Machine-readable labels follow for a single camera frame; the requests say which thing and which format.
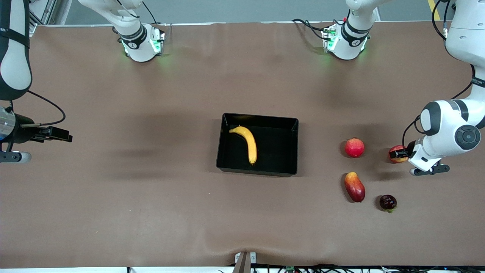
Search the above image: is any camera mount post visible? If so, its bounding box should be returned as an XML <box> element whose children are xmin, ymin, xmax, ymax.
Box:
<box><xmin>234</xmin><ymin>251</ymin><xmax>257</xmax><ymax>273</ymax></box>

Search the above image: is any brown table mat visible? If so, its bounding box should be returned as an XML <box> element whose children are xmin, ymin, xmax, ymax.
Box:
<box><xmin>0</xmin><ymin>21</ymin><xmax>485</xmax><ymax>268</ymax></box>

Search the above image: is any red yellow mango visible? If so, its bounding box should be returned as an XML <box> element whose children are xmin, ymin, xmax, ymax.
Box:
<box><xmin>344</xmin><ymin>172</ymin><xmax>366</xmax><ymax>203</ymax></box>

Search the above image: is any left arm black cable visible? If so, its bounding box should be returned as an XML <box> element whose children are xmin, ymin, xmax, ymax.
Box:
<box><xmin>402</xmin><ymin>0</ymin><xmax>475</xmax><ymax>150</ymax></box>

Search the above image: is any dark purple mangosteen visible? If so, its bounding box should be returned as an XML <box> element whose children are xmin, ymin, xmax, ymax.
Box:
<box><xmin>379</xmin><ymin>195</ymin><xmax>397</xmax><ymax>213</ymax></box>

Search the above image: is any aluminium frame rack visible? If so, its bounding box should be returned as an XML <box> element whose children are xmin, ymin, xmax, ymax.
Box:
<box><xmin>28</xmin><ymin>0</ymin><xmax>57</xmax><ymax>28</ymax></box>

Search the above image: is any black base cable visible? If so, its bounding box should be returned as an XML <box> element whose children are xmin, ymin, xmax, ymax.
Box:
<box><xmin>291</xmin><ymin>18</ymin><xmax>336</xmax><ymax>40</ymax></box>
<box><xmin>142</xmin><ymin>0</ymin><xmax>158</xmax><ymax>25</ymax></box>

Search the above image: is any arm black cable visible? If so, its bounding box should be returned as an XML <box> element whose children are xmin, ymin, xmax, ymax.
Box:
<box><xmin>402</xmin><ymin>0</ymin><xmax>475</xmax><ymax>150</ymax></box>
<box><xmin>8</xmin><ymin>89</ymin><xmax>66</xmax><ymax>127</ymax></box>

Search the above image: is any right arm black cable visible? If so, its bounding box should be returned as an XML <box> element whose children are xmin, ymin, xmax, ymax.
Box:
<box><xmin>8</xmin><ymin>89</ymin><xmax>66</xmax><ymax>127</ymax></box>

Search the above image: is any red pomegranate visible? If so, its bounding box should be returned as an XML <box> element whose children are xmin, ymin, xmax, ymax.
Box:
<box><xmin>344</xmin><ymin>137</ymin><xmax>365</xmax><ymax>158</ymax></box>

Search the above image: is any yellow banana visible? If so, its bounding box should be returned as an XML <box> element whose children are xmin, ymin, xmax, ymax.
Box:
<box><xmin>228</xmin><ymin>126</ymin><xmax>258</xmax><ymax>166</ymax></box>

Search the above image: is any black plastic box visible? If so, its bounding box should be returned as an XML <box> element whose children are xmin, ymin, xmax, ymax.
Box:
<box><xmin>216</xmin><ymin>113</ymin><xmax>299</xmax><ymax>177</ymax></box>

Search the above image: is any red yellow apple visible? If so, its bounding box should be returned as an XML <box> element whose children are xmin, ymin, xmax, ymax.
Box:
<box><xmin>389</xmin><ymin>145</ymin><xmax>410</xmax><ymax>164</ymax></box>

